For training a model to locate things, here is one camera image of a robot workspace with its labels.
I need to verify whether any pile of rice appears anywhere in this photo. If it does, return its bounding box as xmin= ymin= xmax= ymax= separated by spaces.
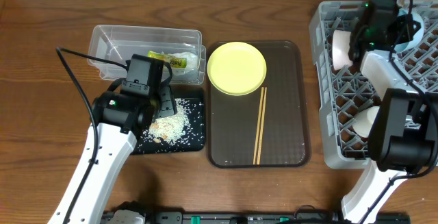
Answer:
xmin=143 ymin=98 xmax=205 ymax=147

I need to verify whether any light blue bowl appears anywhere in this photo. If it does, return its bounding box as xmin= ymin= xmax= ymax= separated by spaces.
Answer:
xmin=394 ymin=9 xmax=424 ymax=53

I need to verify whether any white napkin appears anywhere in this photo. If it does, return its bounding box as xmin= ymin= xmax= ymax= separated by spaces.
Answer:
xmin=172 ymin=52 xmax=198 ymax=76

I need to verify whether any green snack wrapper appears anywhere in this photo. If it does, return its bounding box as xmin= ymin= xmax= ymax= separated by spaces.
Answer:
xmin=147 ymin=51 xmax=187 ymax=69

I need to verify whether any pink bowl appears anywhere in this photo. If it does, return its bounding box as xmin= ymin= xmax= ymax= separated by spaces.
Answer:
xmin=332 ymin=30 xmax=353 ymax=71

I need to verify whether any yellow plate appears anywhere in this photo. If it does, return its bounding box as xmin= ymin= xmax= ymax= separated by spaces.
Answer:
xmin=207 ymin=42 xmax=267 ymax=96

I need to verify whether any pale green cup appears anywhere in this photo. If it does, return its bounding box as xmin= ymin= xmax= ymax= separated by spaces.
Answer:
xmin=352 ymin=106 xmax=379 ymax=138

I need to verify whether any wooden chopstick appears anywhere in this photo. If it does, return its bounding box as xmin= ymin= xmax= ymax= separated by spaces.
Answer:
xmin=257 ymin=87 xmax=267 ymax=165
xmin=253 ymin=87 xmax=264 ymax=165

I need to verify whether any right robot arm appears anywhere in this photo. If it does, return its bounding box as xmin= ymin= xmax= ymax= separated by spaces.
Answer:
xmin=332 ymin=0 xmax=437 ymax=223

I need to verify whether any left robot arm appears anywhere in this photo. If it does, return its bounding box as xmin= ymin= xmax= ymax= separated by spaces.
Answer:
xmin=49 ymin=79 xmax=177 ymax=223

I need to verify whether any grey dishwasher rack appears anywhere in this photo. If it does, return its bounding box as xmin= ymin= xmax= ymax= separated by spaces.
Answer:
xmin=309 ymin=0 xmax=437 ymax=169

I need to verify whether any black tray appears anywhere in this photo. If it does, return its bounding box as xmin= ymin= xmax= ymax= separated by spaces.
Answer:
xmin=132 ymin=88 xmax=206 ymax=155

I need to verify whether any clear plastic bin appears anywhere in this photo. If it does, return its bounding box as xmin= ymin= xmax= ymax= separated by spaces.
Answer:
xmin=88 ymin=25 xmax=206 ymax=85

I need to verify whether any brown serving tray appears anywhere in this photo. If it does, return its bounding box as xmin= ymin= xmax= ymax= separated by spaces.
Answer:
xmin=207 ymin=40 xmax=311 ymax=169

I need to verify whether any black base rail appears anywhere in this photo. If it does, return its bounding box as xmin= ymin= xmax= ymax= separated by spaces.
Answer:
xmin=102 ymin=201 xmax=411 ymax=224

